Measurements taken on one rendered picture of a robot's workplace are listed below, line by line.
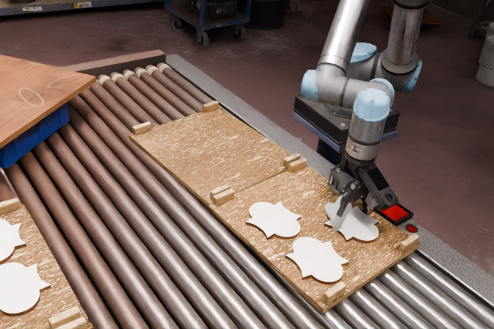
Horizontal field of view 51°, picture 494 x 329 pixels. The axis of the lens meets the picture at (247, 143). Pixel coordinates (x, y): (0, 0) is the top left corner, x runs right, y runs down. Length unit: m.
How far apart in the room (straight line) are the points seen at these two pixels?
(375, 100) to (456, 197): 2.20
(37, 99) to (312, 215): 0.86
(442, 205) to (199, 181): 2.01
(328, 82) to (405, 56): 0.47
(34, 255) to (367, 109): 0.80
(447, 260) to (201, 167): 0.69
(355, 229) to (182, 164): 0.52
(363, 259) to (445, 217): 1.87
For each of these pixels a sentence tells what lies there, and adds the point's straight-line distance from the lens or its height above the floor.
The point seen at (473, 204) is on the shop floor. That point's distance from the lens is 3.29.
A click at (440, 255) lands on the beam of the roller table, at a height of 0.92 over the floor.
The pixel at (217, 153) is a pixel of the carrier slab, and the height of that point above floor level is 0.94.
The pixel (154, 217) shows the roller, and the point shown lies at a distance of 1.34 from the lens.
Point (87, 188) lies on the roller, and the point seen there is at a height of 0.92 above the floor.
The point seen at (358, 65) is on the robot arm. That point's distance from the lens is 1.77.
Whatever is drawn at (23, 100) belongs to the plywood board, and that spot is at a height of 1.04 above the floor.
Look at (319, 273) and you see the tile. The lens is 1.19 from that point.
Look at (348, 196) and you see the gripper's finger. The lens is 1.25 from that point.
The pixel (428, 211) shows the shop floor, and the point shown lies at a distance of 3.11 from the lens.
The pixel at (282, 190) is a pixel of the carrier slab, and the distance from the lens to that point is 1.42.
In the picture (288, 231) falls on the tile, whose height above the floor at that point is 0.95.
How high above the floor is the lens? 1.78
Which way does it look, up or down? 32 degrees down
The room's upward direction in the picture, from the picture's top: 5 degrees clockwise
